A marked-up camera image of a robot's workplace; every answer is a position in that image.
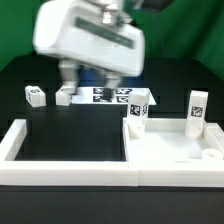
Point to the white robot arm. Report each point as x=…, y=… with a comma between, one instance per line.
x=114, y=14

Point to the white U-shaped fence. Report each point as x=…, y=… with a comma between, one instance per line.
x=190, y=173

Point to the white square table top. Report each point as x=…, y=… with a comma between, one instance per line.
x=165, y=140

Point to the white marker base plate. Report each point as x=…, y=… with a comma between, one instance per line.
x=94, y=95

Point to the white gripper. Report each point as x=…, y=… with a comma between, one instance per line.
x=74, y=29

